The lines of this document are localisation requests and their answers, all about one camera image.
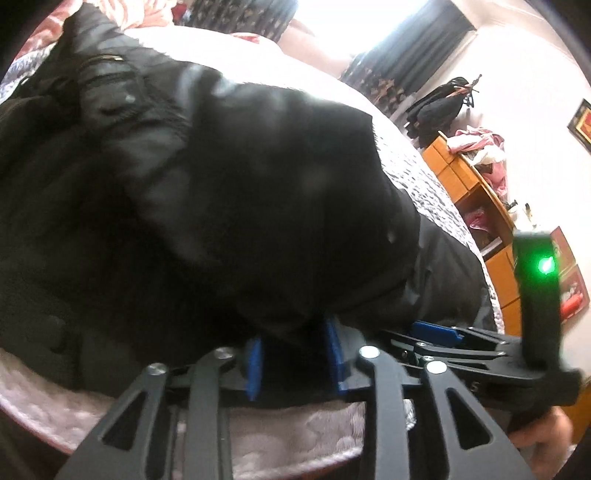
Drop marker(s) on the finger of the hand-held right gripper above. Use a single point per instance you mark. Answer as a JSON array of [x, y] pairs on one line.
[[434, 332], [485, 364]]

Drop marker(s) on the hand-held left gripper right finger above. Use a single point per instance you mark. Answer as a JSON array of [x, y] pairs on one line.
[[336, 355]]

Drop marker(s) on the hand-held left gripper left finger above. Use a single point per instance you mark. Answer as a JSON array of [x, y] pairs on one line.
[[255, 369]]

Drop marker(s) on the black padded jacket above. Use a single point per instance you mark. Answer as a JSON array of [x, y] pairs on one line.
[[231, 184]]

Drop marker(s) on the person's right hand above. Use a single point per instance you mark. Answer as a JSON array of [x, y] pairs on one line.
[[547, 434]]

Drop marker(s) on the red printed box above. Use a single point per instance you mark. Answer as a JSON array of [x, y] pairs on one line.
[[575, 286]]

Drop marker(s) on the book in cabinet shelf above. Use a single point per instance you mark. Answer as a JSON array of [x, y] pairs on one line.
[[493, 247]]

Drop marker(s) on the pink cloth in cabinet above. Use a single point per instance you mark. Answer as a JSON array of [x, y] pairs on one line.
[[478, 220]]

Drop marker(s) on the orange wooden cabinet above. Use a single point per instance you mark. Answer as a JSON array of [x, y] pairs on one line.
[[461, 180]]

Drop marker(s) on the white crumpled garment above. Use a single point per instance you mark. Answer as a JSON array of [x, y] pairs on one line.
[[485, 157]]

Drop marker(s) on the pile of pink clothes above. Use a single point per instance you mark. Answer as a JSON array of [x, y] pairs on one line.
[[489, 138]]

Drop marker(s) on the black hanging jacket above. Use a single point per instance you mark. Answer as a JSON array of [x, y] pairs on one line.
[[434, 110]]

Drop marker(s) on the wooden coat rack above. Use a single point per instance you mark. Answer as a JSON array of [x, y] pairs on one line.
[[468, 87]]

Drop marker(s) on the dark patterned curtain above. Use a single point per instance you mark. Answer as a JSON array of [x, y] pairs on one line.
[[244, 18], [406, 50]]

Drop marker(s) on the pink bed sheet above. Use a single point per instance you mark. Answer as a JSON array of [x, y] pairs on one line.
[[258, 60]]

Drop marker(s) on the pink fleece blanket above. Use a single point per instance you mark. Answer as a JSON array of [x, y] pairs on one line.
[[138, 14]]

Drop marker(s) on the framed red wall picture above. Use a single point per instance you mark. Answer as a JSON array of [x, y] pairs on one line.
[[582, 123]]

